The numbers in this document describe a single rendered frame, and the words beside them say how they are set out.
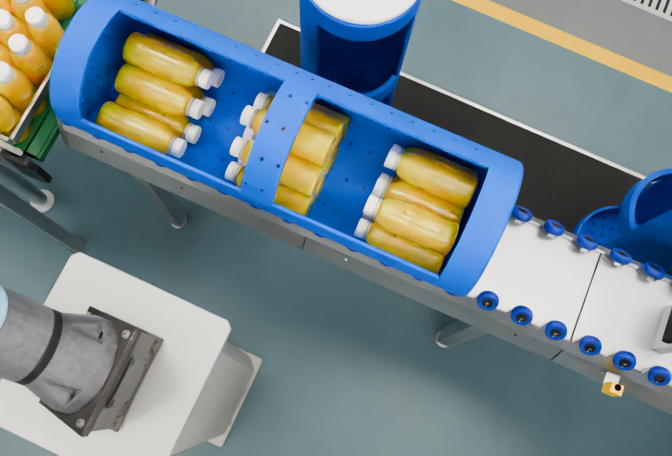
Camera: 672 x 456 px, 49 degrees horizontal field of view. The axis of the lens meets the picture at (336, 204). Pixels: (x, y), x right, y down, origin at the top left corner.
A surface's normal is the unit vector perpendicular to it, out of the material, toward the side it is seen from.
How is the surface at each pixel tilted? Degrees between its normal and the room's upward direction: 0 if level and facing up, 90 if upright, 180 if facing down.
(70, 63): 27
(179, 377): 0
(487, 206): 4
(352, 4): 0
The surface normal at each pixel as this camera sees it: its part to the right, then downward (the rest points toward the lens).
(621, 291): 0.04, -0.25
